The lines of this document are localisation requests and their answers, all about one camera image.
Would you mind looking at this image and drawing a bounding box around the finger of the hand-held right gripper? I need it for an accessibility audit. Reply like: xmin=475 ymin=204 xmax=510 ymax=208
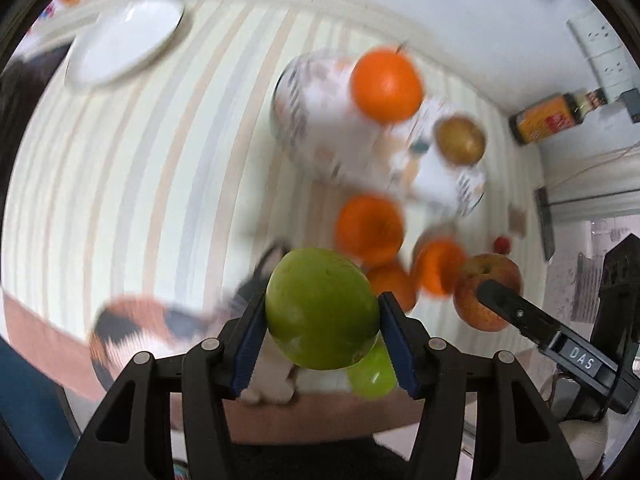
xmin=475 ymin=280 xmax=567 ymax=352

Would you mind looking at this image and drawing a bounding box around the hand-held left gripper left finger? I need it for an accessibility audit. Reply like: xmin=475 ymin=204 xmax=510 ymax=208
xmin=72 ymin=290 xmax=267 ymax=480

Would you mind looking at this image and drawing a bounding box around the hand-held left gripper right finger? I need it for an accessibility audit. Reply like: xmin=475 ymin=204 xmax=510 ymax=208
xmin=377 ymin=292 xmax=585 ymax=480

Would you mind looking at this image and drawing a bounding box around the red apple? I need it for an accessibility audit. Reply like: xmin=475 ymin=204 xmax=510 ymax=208
xmin=452 ymin=254 xmax=524 ymax=332

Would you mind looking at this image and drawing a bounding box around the large green apple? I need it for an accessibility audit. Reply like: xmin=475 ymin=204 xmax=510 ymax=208
xmin=264 ymin=247 xmax=381 ymax=371

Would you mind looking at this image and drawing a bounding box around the calico cat-shaped plate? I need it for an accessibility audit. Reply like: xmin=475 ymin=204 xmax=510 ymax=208
xmin=89 ymin=243 xmax=302 ymax=405

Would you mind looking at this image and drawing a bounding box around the small green apple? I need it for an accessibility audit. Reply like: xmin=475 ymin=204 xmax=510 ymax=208
xmin=347 ymin=341 xmax=401 ymax=401

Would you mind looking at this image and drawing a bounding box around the orange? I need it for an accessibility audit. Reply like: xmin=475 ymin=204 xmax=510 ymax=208
xmin=412 ymin=239 xmax=469 ymax=297
xmin=350 ymin=47 xmax=425 ymax=124
xmin=333 ymin=194 xmax=405 ymax=266
xmin=364 ymin=262 xmax=419 ymax=314

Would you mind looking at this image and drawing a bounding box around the brown kiwi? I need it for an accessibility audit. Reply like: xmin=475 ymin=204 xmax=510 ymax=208
xmin=433 ymin=116 xmax=487 ymax=165

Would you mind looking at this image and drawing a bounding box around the dark sauce bottle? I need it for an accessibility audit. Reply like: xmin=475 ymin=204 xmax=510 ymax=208
xmin=508 ymin=88 xmax=609 ymax=146

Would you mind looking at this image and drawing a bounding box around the striped tablecloth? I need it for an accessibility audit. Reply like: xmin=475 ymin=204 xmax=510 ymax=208
xmin=0 ymin=0 xmax=551 ymax=413

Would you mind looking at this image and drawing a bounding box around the blue chair seat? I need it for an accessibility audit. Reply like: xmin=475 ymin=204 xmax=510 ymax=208
xmin=0 ymin=335 xmax=78 ymax=480

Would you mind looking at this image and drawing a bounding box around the patterned white plate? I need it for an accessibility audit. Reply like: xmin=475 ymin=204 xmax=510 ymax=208
xmin=270 ymin=54 xmax=489 ymax=217

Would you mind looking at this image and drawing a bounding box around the plain white plate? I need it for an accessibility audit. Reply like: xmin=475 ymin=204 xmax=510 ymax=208
xmin=63 ymin=0 xmax=186 ymax=87

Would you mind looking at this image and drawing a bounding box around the white wall socket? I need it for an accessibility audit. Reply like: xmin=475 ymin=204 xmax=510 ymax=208
xmin=567 ymin=9 xmax=634 ymax=87

